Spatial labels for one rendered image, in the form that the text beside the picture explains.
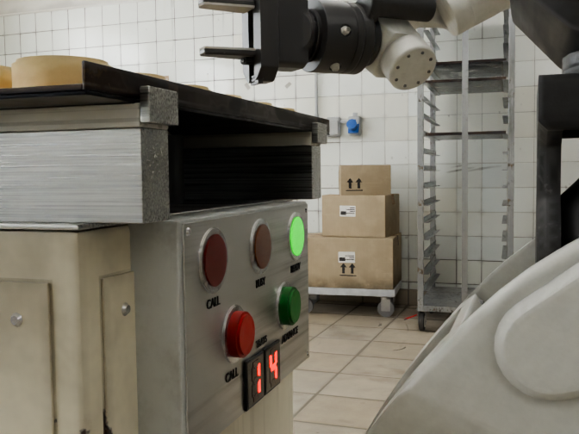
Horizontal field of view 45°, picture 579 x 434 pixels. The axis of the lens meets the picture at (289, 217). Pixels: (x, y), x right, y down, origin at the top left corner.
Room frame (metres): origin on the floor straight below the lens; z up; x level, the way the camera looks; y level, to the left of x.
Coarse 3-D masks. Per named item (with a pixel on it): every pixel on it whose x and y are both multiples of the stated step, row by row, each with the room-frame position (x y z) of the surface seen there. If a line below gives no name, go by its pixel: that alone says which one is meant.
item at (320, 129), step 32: (320, 128) 0.63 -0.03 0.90; (192, 160) 0.66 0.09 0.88; (224, 160) 0.65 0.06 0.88; (256, 160) 0.64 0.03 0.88; (288, 160) 0.63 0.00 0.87; (320, 160) 0.65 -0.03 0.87; (192, 192) 0.66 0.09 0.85; (224, 192) 0.65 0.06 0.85; (256, 192) 0.64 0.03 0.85; (288, 192) 0.63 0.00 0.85; (320, 192) 0.65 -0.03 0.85
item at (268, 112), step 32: (96, 64) 0.32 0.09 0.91; (0, 96) 0.33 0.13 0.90; (32, 96) 0.32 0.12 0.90; (64, 96) 0.32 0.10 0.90; (96, 96) 0.32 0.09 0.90; (128, 96) 0.34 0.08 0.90; (192, 96) 0.41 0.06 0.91; (224, 96) 0.45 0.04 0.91; (192, 128) 0.56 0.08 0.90; (224, 128) 0.57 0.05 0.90; (256, 128) 0.57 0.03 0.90; (288, 128) 0.58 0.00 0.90
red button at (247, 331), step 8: (240, 312) 0.45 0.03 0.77; (232, 320) 0.44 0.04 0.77; (240, 320) 0.44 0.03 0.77; (248, 320) 0.45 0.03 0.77; (232, 328) 0.44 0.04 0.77; (240, 328) 0.44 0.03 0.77; (248, 328) 0.45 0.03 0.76; (232, 336) 0.44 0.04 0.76; (240, 336) 0.44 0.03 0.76; (248, 336) 0.45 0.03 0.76; (232, 344) 0.44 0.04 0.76; (240, 344) 0.44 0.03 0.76; (248, 344) 0.45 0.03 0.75; (232, 352) 0.44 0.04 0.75; (240, 352) 0.44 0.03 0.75; (248, 352) 0.45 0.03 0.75
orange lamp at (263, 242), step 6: (258, 228) 0.49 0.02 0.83; (264, 228) 0.50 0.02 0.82; (258, 234) 0.49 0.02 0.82; (264, 234) 0.50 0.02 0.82; (270, 234) 0.51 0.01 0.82; (258, 240) 0.49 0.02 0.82; (264, 240) 0.50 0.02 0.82; (270, 240) 0.51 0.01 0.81; (258, 246) 0.49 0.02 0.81; (264, 246) 0.50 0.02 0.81; (270, 246) 0.51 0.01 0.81; (258, 252) 0.49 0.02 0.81; (264, 252) 0.50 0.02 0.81; (270, 252) 0.51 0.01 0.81; (258, 258) 0.49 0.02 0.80; (264, 258) 0.50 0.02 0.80; (258, 264) 0.49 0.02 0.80; (264, 264) 0.50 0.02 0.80
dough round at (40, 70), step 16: (16, 64) 0.35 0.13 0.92; (32, 64) 0.34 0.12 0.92; (48, 64) 0.34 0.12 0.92; (64, 64) 0.34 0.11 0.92; (80, 64) 0.35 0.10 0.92; (16, 80) 0.35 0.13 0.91; (32, 80) 0.34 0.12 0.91; (48, 80) 0.34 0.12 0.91; (64, 80) 0.34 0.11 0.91; (80, 80) 0.35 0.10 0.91
